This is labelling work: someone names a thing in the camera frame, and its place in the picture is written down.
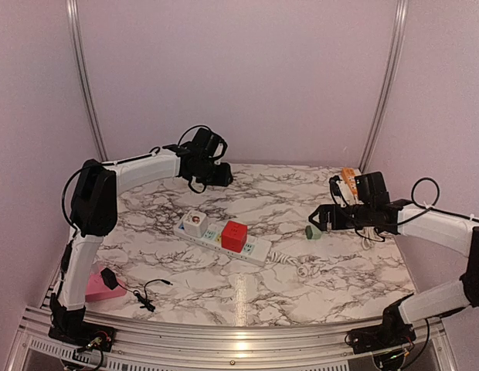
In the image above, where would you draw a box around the aluminium frame post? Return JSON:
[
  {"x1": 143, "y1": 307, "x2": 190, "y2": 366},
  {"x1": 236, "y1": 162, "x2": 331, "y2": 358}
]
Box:
[
  {"x1": 66, "y1": 0, "x2": 108, "y2": 161},
  {"x1": 358, "y1": 0, "x2": 409, "y2": 172}
]

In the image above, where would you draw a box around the pink triangular power strip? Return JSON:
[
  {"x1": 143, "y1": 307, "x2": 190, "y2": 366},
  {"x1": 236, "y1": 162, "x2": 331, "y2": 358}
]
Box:
[{"x1": 85, "y1": 274, "x2": 126, "y2": 303}]

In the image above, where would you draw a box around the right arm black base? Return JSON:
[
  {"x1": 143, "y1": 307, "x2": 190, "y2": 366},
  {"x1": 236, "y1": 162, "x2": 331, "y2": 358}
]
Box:
[{"x1": 345, "y1": 294, "x2": 416, "y2": 354}]

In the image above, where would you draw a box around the green plug adapter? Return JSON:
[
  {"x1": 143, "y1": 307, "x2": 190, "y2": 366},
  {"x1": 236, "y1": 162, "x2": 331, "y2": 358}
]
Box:
[{"x1": 304, "y1": 225, "x2": 322, "y2": 240}]

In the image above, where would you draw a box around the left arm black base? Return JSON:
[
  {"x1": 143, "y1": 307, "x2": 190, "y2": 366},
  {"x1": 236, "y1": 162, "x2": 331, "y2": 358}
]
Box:
[{"x1": 48, "y1": 295, "x2": 115, "y2": 352}]

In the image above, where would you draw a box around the right aluminium frame post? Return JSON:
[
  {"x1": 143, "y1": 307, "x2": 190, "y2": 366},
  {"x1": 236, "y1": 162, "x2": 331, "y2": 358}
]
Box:
[{"x1": 358, "y1": 0, "x2": 409, "y2": 172}]

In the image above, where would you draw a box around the black power adapter with cable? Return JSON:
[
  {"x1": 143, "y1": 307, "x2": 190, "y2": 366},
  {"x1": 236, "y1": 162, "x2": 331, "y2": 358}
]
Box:
[{"x1": 100, "y1": 268, "x2": 173, "y2": 312}]

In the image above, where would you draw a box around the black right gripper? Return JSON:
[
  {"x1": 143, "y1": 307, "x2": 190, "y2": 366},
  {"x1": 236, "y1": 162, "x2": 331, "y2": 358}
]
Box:
[{"x1": 308, "y1": 203, "x2": 373, "y2": 232}]

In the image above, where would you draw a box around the orange power strip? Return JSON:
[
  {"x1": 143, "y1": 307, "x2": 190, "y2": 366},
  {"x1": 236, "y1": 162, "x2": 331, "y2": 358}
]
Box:
[{"x1": 341, "y1": 167, "x2": 361, "y2": 196}]

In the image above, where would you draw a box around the aluminium front rail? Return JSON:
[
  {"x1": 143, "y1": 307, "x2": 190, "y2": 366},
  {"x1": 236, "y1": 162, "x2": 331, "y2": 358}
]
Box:
[{"x1": 4, "y1": 307, "x2": 459, "y2": 370}]

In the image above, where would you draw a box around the orange strip white cable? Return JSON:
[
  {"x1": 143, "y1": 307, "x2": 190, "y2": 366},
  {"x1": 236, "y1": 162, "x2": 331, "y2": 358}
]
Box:
[{"x1": 358, "y1": 227, "x2": 386, "y2": 250}]

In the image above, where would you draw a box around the red cube socket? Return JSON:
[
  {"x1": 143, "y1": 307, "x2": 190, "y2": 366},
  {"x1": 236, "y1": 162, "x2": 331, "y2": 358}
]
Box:
[{"x1": 221, "y1": 221, "x2": 248, "y2": 253}]

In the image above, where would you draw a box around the white multicolour power strip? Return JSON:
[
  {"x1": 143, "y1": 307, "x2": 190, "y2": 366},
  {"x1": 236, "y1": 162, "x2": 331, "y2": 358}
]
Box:
[{"x1": 173, "y1": 221, "x2": 272, "y2": 267}]

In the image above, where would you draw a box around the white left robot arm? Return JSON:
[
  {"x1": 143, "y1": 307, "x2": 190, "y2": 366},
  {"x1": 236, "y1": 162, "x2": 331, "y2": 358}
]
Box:
[{"x1": 50, "y1": 125, "x2": 233, "y2": 312}]

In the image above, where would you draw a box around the white cube adapter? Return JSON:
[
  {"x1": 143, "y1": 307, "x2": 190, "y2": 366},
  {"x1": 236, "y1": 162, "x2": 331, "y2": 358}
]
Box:
[{"x1": 182, "y1": 210, "x2": 209, "y2": 238}]

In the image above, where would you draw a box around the left aluminium frame post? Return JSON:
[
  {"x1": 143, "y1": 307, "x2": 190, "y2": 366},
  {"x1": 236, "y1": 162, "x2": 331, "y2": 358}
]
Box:
[{"x1": 66, "y1": 0, "x2": 108, "y2": 161}]

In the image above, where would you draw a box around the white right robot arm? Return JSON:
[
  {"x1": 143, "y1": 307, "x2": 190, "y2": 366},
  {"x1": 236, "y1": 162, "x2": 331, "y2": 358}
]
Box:
[{"x1": 308, "y1": 172, "x2": 479, "y2": 346}]

